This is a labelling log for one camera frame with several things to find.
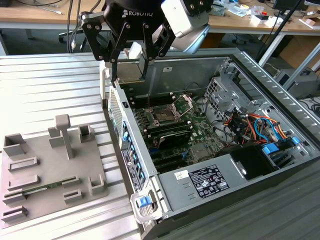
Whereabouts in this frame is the grey computer box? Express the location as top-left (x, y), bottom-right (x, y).
top-left (273, 68), bottom-right (320, 100)

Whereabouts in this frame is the metal drive cage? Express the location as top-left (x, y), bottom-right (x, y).
top-left (203, 76), bottom-right (253, 126)

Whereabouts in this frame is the black installed RAM stick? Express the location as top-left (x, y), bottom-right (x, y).
top-left (146, 119), bottom-right (193, 133)

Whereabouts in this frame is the black cable heap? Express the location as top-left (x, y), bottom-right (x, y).
top-left (306, 96), bottom-right (320, 118)

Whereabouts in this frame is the grey power supply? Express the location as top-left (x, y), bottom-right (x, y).
top-left (157, 153), bottom-right (247, 213)

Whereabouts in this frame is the brown cardboard box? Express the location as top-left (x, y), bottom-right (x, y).
top-left (279, 34), bottom-right (320, 71)

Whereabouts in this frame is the thick black cable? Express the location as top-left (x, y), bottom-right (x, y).
top-left (66, 0), bottom-right (83, 53)

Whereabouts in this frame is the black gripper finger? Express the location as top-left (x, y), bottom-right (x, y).
top-left (142, 22), bottom-right (176, 81)
top-left (79, 11), bottom-right (131, 83)

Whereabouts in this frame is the CPU socket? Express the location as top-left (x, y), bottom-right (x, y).
top-left (147, 106), bottom-right (182, 126)

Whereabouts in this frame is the green RAM stick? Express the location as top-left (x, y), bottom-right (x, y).
top-left (4, 181), bottom-right (63, 198)

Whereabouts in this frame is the blue case latch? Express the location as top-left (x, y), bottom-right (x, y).
top-left (137, 197), bottom-right (152, 208)

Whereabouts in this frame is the black monitor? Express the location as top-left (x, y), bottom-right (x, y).
top-left (272, 0), bottom-right (308, 12)

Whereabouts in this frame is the black fan shroud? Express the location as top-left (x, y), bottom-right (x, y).
top-left (217, 143), bottom-right (280, 182)

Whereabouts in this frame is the blue disk carrier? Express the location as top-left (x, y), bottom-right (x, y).
top-left (262, 142), bottom-right (280, 157)

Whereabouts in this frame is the metal socket cover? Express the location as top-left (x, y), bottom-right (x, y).
top-left (169, 93), bottom-right (195, 118)

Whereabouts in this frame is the silver CPU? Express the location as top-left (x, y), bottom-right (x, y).
top-left (116, 59), bottom-right (148, 85)

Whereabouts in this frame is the black stand pole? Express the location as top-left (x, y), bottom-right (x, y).
top-left (256, 0), bottom-right (303, 62)

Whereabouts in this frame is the office chair base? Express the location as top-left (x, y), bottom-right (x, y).
top-left (58, 29), bottom-right (88, 52)

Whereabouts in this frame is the open PC case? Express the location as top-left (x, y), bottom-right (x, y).
top-left (99, 47), bottom-right (320, 240)

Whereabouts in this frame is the green motherboard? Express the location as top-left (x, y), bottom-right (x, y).
top-left (132, 92), bottom-right (226, 173)

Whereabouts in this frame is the black graphics card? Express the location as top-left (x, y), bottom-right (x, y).
top-left (156, 129), bottom-right (192, 151)

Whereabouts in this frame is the orange red wire bundle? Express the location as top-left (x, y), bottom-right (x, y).
top-left (223, 112), bottom-right (291, 147)

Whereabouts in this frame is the grey parts rack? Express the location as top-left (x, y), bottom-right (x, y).
top-left (0, 113), bottom-right (110, 230)

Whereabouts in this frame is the white device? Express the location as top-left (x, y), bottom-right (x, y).
top-left (251, 14), bottom-right (276, 27)

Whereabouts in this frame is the grey drive box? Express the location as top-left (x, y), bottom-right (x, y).
top-left (212, 3), bottom-right (227, 17)

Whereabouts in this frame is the blue wire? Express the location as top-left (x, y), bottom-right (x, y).
top-left (253, 116), bottom-right (280, 143)

